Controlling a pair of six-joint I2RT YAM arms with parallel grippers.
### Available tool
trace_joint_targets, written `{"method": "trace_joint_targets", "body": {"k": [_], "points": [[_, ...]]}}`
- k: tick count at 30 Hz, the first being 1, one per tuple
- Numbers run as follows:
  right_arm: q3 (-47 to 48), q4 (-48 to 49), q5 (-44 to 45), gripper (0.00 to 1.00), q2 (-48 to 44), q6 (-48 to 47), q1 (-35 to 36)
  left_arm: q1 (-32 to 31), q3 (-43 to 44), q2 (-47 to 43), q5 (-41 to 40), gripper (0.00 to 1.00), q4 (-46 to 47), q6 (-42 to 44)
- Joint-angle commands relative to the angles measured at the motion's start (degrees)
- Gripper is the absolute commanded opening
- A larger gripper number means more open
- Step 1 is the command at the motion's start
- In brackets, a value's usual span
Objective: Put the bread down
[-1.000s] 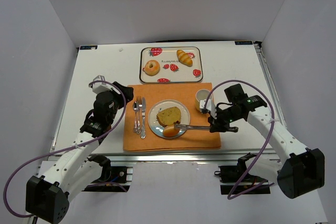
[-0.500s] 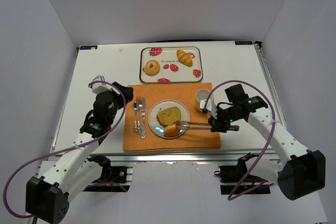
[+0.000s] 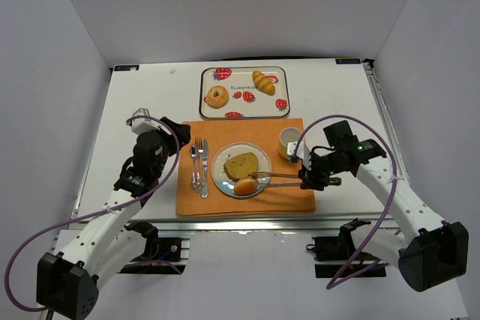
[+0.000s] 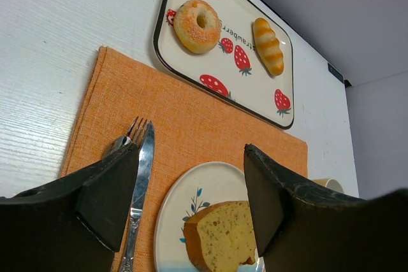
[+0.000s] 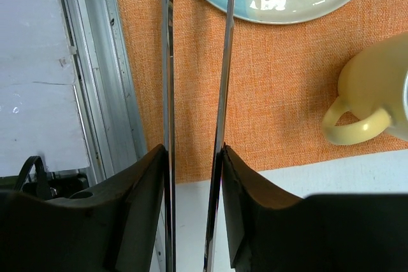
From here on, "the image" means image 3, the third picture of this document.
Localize orange cloth placemat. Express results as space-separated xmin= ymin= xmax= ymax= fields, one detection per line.
xmin=175 ymin=118 xmax=316 ymax=217

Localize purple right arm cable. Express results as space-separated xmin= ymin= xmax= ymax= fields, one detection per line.
xmin=294 ymin=114 xmax=398 ymax=291

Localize striped bread roll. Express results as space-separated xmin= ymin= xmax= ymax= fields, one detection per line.
xmin=252 ymin=71 xmax=276 ymax=95

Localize silver spoon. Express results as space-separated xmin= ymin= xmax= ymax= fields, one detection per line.
xmin=190 ymin=144 xmax=197 ymax=190

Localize left corner label sticker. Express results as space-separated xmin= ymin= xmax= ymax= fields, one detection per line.
xmin=113 ymin=64 xmax=140 ymax=72

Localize silver table knife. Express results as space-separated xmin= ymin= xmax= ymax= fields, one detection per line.
xmin=201 ymin=139 xmax=209 ymax=199

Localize sliced loaf cake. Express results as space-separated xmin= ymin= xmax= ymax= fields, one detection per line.
xmin=223 ymin=152 xmax=259 ymax=181

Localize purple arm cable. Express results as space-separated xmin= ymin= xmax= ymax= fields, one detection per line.
xmin=4 ymin=115 xmax=183 ymax=313
xmin=294 ymin=114 xmax=398 ymax=291

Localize glossy orange bun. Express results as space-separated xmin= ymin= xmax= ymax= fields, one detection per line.
xmin=233 ymin=178 xmax=258 ymax=196

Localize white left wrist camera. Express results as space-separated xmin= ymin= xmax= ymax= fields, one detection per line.
xmin=126 ymin=108 xmax=159 ymax=135

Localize silver fork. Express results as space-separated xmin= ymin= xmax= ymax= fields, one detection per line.
xmin=194 ymin=137 xmax=203 ymax=193

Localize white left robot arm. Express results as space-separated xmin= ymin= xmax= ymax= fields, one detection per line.
xmin=36 ymin=115 xmax=191 ymax=319

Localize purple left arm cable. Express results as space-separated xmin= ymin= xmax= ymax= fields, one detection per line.
xmin=4 ymin=115 xmax=183 ymax=313

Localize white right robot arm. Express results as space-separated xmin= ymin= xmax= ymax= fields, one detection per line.
xmin=286 ymin=115 xmax=469 ymax=292

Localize yellow mug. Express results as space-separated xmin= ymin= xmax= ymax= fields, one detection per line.
xmin=278 ymin=127 xmax=302 ymax=160

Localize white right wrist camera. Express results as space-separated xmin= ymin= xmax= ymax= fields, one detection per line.
xmin=286 ymin=142 xmax=311 ymax=167

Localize corner label sticker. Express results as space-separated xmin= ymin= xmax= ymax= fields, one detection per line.
xmin=335 ymin=58 xmax=362 ymax=65
xmin=113 ymin=64 xmax=140 ymax=72

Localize metal serving tongs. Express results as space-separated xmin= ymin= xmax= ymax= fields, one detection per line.
xmin=249 ymin=172 xmax=343 ymax=190

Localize white strawberry tray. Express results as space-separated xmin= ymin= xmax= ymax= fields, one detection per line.
xmin=199 ymin=66 xmax=290 ymax=119

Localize white blue ceramic plate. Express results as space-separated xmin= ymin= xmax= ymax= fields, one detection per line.
xmin=211 ymin=142 xmax=272 ymax=199

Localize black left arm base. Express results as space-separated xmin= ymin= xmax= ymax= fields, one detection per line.
xmin=119 ymin=221 xmax=190 ymax=275

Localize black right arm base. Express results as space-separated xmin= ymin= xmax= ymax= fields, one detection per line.
xmin=305 ymin=218 xmax=386 ymax=279

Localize sugared donut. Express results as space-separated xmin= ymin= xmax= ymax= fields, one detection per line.
xmin=204 ymin=85 xmax=230 ymax=109

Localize right corner label sticker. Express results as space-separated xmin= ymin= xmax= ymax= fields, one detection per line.
xmin=335 ymin=58 xmax=362 ymax=65

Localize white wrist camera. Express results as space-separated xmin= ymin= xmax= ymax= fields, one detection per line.
xmin=126 ymin=108 xmax=159 ymax=135
xmin=286 ymin=142 xmax=311 ymax=167

